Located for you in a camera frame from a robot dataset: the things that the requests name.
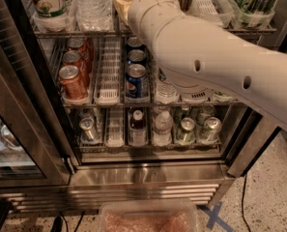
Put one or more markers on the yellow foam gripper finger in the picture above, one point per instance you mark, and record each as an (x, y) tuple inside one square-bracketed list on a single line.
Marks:
[(127, 10)]

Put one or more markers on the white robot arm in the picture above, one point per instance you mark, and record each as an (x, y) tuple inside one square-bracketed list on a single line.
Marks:
[(194, 53)]

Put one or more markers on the clear water bottle top shelf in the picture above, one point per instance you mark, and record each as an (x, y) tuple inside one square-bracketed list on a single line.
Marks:
[(94, 15)]

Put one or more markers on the empty white shelf tray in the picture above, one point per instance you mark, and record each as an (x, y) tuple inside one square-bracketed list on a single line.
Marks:
[(107, 88)]

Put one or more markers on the water bottle middle shelf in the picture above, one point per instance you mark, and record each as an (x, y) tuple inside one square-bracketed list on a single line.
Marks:
[(165, 91)]

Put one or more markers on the stainless steel fridge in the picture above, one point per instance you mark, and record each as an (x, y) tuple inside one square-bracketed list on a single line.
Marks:
[(111, 170)]

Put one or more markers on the water bottle bottom shelf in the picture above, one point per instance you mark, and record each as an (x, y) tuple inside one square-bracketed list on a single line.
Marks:
[(162, 129)]

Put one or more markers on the dark drink bottle white cap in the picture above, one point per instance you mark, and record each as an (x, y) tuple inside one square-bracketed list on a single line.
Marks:
[(138, 129)]

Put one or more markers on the front green can middle shelf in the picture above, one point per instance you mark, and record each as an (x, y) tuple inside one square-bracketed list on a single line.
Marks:
[(220, 96)]

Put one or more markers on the silver can bottom shelf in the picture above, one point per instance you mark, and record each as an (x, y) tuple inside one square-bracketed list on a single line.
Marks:
[(89, 129)]

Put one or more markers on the left green can bottom shelf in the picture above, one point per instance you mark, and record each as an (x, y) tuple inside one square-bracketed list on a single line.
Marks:
[(185, 131)]

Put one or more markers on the right green can bottom shelf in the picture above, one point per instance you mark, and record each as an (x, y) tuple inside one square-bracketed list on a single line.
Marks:
[(210, 130)]

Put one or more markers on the glass fridge door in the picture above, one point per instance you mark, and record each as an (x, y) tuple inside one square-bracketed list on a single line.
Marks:
[(30, 106)]

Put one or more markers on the back blue pepsi can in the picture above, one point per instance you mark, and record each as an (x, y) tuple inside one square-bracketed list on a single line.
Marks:
[(134, 43)]

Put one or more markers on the blue pepsi can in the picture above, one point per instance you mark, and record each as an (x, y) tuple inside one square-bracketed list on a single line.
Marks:
[(134, 43), (136, 82), (136, 56)]

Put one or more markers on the middle blue pepsi can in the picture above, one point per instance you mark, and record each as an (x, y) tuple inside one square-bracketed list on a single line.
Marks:
[(136, 56)]

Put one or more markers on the back red soda can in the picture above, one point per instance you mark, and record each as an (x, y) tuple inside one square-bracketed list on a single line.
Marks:
[(81, 45)]

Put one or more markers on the red soda can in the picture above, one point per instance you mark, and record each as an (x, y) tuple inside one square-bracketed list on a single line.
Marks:
[(81, 45), (74, 57), (73, 83)]

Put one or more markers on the middle red soda can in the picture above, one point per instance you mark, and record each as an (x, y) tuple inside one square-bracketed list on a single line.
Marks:
[(74, 57)]

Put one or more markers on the front blue pepsi can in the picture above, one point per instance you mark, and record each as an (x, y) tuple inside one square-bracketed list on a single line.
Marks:
[(136, 82)]

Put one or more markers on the front red soda can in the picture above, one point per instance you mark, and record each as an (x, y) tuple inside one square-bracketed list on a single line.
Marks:
[(73, 83)]

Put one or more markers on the clear plastic bin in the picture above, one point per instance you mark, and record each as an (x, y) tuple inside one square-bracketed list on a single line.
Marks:
[(153, 215)]

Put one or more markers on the blue tape cross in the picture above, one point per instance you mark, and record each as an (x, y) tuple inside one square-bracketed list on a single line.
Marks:
[(214, 219)]

